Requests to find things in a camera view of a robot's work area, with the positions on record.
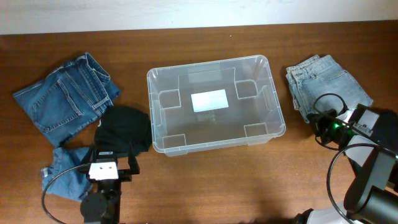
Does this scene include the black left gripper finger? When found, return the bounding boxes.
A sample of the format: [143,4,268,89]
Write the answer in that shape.
[128,142,140,174]
[81,145,96,164]

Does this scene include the black garment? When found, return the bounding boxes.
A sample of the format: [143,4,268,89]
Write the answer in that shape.
[94,106,152,156]

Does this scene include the light blue jeans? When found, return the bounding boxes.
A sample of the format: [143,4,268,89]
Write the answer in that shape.
[285,55,373,123]

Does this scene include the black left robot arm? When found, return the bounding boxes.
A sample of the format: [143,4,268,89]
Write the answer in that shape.
[79,145,140,224]

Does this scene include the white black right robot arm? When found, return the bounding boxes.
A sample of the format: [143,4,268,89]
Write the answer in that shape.
[293,105,397,223]

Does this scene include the medium blue denim garment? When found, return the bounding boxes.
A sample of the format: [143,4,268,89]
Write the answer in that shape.
[41,147,93,202]

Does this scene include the dark blue folded jeans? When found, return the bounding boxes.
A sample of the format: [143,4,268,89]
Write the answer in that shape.
[12,52,121,147]

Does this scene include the clear plastic storage bin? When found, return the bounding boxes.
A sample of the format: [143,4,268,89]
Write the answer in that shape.
[147,55,286,157]

